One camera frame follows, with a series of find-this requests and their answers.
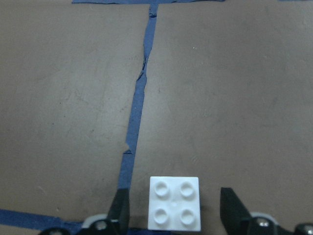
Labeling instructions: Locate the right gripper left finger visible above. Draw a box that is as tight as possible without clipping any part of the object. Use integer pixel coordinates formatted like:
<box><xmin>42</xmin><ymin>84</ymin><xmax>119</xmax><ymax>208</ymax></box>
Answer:
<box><xmin>107</xmin><ymin>188</ymin><xmax>130</xmax><ymax>235</ymax></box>

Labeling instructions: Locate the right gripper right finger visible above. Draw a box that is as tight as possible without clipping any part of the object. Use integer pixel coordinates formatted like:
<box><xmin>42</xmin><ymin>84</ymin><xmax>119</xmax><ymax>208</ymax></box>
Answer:
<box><xmin>220</xmin><ymin>188</ymin><xmax>252</xmax><ymax>235</ymax></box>

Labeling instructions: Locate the brown paper table cover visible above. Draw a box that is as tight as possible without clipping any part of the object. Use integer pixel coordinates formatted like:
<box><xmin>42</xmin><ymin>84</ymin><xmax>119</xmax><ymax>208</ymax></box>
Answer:
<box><xmin>0</xmin><ymin>0</ymin><xmax>313</xmax><ymax>235</ymax></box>

